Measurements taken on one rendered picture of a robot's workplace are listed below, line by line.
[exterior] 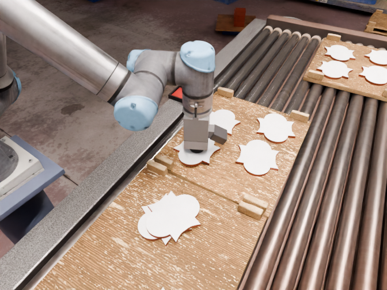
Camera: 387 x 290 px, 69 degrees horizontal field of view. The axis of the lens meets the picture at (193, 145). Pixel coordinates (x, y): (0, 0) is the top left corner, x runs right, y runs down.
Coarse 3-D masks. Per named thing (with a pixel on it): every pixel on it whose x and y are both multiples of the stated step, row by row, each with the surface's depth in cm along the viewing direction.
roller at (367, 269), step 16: (384, 112) 99; (384, 128) 93; (384, 144) 87; (384, 160) 83; (384, 176) 78; (368, 192) 76; (384, 192) 75; (368, 208) 72; (368, 224) 68; (368, 240) 65; (368, 256) 62; (368, 272) 60; (352, 288) 59; (368, 288) 57
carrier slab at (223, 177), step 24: (216, 96) 103; (240, 120) 93; (288, 120) 93; (168, 144) 85; (216, 144) 85; (240, 144) 85; (288, 144) 85; (192, 168) 78; (216, 168) 78; (240, 168) 78; (288, 168) 78; (216, 192) 72; (240, 192) 72; (264, 192) 72; (264, 216) 68
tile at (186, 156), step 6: (180, 144) 82; (210, 144) 82; (174, 150) 82; (180, 150) 81; (186, 150) 81; (204, 150) 81; (210, 150) 81; (216, 150) 81; (180, 156) 79; (186, 156) 79; (192, 156) 79; (198, 156) 79; (204, 156) 79; (210, 156) 79; (186, 162) 77; (192, 162) 77; (198, 162) 77; (204, 162) 78
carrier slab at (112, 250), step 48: (144, 192) 72; (192, 192) 72; (96, 240) 63; (144, 240) 63; (192, 240) 63; (240, 240) 63; (48, 288) 56; (96, 288) 56; (144, 288) 56; (192, 288) 56
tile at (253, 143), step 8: (248, 144) 83; (256, 144) 83; (264, 144) 83; (248, 152) 81; (256, 152) 81; (264, 152) 81; (272, 152) 81; (240, 160) 79; (248, 160) 79; (256, 160) 79; (264, 160) 79; (272, 160) 79; (248, 168) 77; (256, 168) 77; (264, 168) 77; (272, 168) 77; (256, 176) 76
